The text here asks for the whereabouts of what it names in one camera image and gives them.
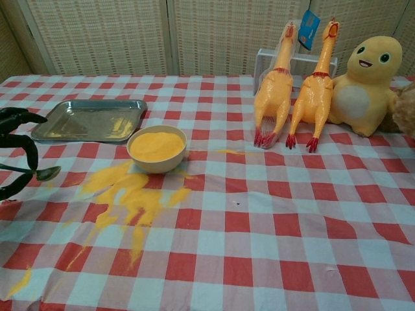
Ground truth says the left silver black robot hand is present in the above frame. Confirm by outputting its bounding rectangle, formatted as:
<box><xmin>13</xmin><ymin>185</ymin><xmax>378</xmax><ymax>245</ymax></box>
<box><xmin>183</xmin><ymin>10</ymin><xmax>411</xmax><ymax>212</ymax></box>
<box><xmin>0</xmin><ymin>106</ymin><xmax>49</xmax><ymax>202</ymax></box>

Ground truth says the dark metal spoon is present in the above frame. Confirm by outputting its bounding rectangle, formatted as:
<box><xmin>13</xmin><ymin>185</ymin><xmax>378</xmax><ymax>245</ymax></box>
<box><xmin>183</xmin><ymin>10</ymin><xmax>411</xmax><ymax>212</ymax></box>
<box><xmin>0</xmin><ymin>163</ymin><xmax>62</xmax><ymax>181</ymax></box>

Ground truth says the beige bowl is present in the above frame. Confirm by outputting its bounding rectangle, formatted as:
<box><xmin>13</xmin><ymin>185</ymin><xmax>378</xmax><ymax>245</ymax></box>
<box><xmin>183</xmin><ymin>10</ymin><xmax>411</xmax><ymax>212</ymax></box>
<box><xmin>126</xmin><ymin>124</ymin><xmax>188</xmax><ymax>174</ymax></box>

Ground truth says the rectangular metal tray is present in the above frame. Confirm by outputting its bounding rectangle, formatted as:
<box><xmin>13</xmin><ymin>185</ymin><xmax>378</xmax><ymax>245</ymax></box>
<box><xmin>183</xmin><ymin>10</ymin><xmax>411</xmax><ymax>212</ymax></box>
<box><xmin>30</xmin><ymin>99</ymin><xmax>148</xmax><ymax>144</ymax></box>

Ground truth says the beige woven folding screen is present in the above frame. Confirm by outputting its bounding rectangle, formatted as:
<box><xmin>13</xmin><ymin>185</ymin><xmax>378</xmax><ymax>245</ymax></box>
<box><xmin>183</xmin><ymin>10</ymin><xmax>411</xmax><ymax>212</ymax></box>
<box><xmin>0</xmin><ymin>0</ymin><xmax>415</xmax><ymax>78</ymax></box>

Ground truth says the red white checkered tablecloth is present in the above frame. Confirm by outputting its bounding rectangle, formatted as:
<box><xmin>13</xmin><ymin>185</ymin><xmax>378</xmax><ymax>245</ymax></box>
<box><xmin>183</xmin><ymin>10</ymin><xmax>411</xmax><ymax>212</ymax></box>
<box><xmin>0</xmin><ymin>74</ymin><xmax>415</xmax><ymax>311</ymax></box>

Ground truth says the plastic-wrapped yellow rubber chicken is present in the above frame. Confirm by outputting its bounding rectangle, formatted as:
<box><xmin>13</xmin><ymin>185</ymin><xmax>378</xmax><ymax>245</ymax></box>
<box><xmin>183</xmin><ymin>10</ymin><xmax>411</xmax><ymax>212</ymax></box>
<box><xmin>254</xmin><ymin>19</ymin><xmax>299</xmax><ymax>150</ymax></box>

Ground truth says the blue hang tag card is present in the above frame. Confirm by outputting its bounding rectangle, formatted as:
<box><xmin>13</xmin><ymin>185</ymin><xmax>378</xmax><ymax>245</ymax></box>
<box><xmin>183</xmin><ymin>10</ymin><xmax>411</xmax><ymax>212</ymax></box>
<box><xmin>297</xmin><ymin>8</ymin><xmax>322</xmax><ymax>51</ymax></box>

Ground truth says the yellow plush duck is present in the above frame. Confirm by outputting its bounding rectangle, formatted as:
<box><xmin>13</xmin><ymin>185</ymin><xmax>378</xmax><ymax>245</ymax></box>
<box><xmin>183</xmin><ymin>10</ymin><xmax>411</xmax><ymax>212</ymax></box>
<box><xmin>327</xmin><ymin>34</ymin><xmax>403</xmax><ymax>137</ymax></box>

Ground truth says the brown teddy bear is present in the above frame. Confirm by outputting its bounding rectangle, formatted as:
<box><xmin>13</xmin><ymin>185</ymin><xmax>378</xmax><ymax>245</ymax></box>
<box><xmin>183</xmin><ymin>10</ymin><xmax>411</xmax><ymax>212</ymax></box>
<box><xmin>377</xmin><ymin>84</ymin><xmax>415</xmax><ymax>139</ymax></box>

